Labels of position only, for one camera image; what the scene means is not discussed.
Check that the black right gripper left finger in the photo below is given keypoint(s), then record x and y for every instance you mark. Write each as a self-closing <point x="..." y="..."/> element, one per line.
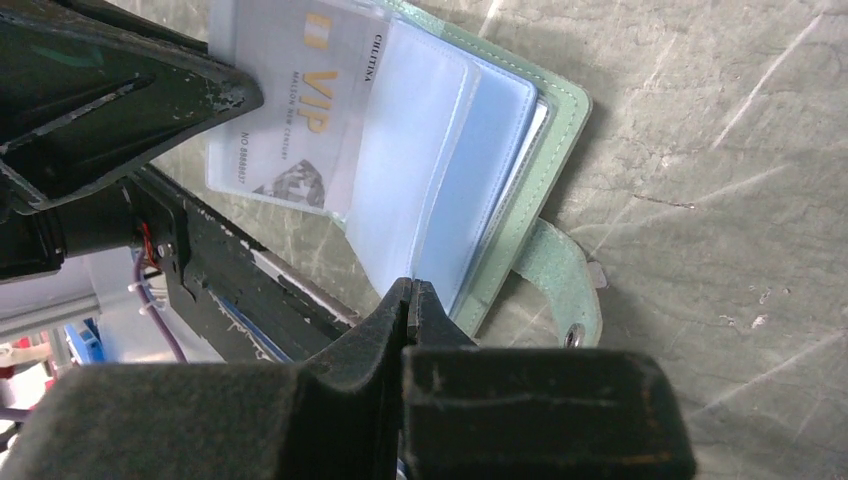
<point x="333" y="416"/>

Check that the green leather card holder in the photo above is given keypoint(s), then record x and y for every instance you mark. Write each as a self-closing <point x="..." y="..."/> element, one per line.
<point x="461" y="145"/>

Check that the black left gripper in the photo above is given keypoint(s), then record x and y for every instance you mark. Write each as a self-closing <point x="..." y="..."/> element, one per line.
<point x="89" y="93"/>

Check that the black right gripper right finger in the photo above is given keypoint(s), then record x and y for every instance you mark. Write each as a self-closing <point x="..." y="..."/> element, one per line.
<point x="540" y="413"/>

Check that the white VIP card in holder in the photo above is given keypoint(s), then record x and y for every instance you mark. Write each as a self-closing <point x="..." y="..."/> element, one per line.
<point x="315" y="63"/>

